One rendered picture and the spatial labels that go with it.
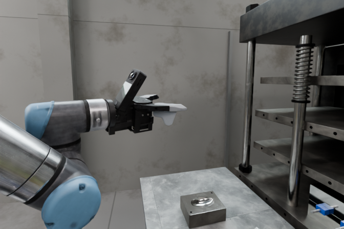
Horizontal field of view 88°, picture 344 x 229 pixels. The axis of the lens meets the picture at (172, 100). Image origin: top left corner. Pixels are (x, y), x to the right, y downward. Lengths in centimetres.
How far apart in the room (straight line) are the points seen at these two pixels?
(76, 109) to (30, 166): 16
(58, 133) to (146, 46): 209
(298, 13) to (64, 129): 113
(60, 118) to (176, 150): 231
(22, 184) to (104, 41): 224
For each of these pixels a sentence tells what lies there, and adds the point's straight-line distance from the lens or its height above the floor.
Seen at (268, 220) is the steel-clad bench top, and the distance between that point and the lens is 122.
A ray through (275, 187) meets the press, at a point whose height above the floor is 79.
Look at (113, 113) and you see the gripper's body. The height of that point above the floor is 144.
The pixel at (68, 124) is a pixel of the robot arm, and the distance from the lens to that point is 42.
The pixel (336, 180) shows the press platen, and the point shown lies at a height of 104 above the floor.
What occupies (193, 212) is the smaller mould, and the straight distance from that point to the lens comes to 104.
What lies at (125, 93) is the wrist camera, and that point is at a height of 149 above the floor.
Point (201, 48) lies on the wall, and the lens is 257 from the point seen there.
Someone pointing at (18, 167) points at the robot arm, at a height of 141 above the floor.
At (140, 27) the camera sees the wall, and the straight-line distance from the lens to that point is 247.
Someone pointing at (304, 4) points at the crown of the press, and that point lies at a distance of 119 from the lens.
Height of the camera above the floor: 152
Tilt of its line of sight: 7 degrees down
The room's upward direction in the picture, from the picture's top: straight up
